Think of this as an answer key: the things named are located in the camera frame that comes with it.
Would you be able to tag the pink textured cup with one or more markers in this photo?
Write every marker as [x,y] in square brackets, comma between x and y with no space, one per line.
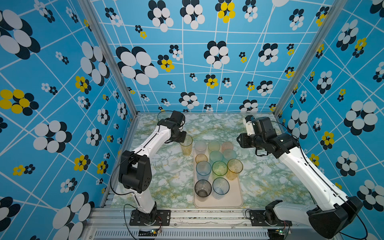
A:
[227,146]

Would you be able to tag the grey smoky glass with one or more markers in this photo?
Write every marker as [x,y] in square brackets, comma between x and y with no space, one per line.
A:
[203,188]

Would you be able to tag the yellow clear glass column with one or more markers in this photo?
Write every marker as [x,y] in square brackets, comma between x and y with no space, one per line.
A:
[187,145]

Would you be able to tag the beige rectangular tray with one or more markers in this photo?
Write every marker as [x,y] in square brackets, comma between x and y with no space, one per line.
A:
[212,192]

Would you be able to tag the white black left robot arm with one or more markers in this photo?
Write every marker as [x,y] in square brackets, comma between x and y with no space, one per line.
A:
[135,172]

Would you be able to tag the blue clear glass front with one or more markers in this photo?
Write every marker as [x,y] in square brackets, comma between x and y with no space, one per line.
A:
[203,170]

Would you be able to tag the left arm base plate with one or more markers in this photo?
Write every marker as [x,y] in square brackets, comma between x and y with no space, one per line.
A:
[157,218]

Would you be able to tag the green clear glass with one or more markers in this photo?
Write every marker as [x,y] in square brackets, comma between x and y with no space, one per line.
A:
[219,169]

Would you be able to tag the aluminium front frame rail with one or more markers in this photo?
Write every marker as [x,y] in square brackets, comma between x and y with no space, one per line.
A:
[191,224]

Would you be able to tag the yellow clear tall glass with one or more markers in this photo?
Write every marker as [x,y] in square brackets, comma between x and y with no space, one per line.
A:
[235,167]

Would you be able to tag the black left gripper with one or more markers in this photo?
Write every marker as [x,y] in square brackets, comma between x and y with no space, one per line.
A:
[182,139]

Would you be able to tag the amber short glass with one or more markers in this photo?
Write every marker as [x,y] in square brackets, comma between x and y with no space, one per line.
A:
[201,158]

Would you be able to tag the clear frosted textured cup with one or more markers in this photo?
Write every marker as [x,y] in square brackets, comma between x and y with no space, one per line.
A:
[200,147]

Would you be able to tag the small green circuit board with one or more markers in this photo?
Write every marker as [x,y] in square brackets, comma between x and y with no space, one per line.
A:
[149,233]

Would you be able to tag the light green textured cup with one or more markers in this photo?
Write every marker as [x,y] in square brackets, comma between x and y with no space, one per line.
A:
[214,146]

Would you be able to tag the blue clear tall glass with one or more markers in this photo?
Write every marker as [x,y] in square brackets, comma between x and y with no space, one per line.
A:
[220,188]

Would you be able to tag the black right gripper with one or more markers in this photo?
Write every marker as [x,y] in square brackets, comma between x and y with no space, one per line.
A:
[242,142]

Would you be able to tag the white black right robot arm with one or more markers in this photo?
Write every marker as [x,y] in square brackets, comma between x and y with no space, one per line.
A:
[332,211]

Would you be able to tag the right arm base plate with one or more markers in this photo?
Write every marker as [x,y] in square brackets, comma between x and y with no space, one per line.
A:
[258,219]

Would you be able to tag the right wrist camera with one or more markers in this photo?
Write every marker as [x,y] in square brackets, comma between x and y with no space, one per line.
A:
[248,122]

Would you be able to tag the teal textured cup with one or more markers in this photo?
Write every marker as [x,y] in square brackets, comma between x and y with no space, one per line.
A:
[228,155]
[216,156]

